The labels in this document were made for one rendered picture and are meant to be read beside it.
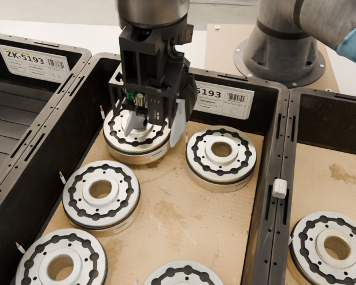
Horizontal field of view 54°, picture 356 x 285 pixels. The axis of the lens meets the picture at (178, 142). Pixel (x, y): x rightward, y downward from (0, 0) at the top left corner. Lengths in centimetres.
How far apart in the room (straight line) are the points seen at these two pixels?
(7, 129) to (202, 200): 34
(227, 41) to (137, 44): 51
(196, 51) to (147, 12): 63
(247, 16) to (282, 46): 182
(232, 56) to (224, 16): 171
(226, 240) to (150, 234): 10
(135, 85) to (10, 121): 33
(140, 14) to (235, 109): 26
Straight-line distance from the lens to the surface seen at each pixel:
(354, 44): 58
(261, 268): 36
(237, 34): 86
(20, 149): 46
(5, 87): 72
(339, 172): 58
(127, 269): 46
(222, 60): 77
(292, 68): 72
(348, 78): 96
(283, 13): 67
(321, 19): 60
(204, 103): 55
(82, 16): 254
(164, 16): 34
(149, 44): 34
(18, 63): 67
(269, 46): 71
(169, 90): 37
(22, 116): 66
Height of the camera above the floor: 126
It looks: 51 degrees down
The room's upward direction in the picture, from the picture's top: straight up
